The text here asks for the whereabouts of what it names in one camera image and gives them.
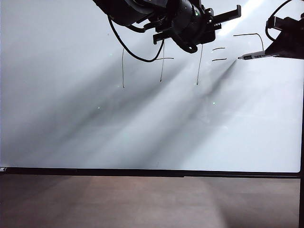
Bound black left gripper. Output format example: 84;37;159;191
152;4;242;54

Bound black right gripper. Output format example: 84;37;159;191
264;16;304;59

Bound white marker pen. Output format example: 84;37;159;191
237;50;280;60

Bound white whiteboard panel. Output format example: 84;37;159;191
0;0;304;173

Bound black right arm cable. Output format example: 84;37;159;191
265;0;294;42

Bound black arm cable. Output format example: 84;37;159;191
265;0;294;42
107;16;166;63

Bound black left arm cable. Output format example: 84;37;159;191
107;16;166;63

